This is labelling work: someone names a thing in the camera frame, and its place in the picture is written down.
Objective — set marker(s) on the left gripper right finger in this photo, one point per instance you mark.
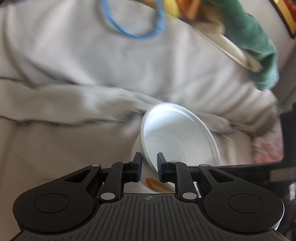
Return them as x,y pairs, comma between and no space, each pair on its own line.
178,174

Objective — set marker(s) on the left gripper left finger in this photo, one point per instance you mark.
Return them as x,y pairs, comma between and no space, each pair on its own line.
119,174

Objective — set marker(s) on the white plastic cup bowl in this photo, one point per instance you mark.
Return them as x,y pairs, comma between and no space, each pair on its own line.
179,135

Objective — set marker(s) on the pink floral blanket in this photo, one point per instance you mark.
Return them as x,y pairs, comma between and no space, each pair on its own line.
269,147

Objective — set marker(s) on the grey bed sheet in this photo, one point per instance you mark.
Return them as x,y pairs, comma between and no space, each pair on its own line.
74,91

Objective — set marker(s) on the green towel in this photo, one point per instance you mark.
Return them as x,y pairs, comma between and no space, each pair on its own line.
246,32

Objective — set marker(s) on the yellow duck plush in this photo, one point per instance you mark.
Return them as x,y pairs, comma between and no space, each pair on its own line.
182,8

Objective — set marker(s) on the red gold framed picture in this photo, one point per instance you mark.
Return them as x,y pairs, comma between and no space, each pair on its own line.
286,10

